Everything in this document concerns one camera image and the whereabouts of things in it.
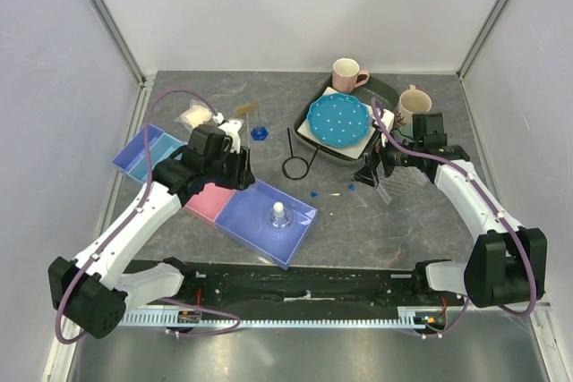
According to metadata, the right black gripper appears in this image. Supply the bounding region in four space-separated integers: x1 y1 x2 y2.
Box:
349 127 423 188

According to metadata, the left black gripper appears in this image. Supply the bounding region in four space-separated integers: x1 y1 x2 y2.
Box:
204 144 255 191

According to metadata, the clear test tube rack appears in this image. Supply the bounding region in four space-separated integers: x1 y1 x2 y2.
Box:
376 167 428 204

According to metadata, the round flask white stopper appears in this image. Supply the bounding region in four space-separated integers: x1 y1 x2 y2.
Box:
264 201 295 232

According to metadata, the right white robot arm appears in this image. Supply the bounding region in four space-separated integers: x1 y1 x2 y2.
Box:
364 107 547 318

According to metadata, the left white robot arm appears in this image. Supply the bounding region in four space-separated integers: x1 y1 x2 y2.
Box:
48 119 255 344

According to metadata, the white square plate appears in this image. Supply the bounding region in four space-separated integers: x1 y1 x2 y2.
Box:
296 87 375 160

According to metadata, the multicolour compartment organizer tray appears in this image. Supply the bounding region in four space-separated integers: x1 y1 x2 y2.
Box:
111 124 318 269

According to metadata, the blue polka dot plate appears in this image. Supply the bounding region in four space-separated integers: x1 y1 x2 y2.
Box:
306 92 371 148

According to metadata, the glass stirring rod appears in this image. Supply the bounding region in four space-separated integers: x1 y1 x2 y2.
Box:
245 112 252 150

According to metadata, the tan test tube brush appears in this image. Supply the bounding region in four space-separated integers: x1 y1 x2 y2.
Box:
235 102 260 116

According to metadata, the bag of cotton balls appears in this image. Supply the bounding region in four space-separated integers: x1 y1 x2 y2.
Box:
175 101 215 131

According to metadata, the dark green plastic tray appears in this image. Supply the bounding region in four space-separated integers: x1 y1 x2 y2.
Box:
294 77 398 163

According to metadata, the cream floral mug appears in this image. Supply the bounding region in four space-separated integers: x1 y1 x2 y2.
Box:
394 84 432 138

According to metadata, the pink ceramic mug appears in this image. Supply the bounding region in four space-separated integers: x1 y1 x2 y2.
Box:
331 58 370 94

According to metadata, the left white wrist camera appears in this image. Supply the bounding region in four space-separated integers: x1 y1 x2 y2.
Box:
213 114 244 153

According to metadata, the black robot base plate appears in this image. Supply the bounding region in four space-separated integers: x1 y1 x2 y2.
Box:
138 263 463 326

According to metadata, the slotted cable duct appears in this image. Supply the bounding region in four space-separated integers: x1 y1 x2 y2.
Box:
119 305 446 330

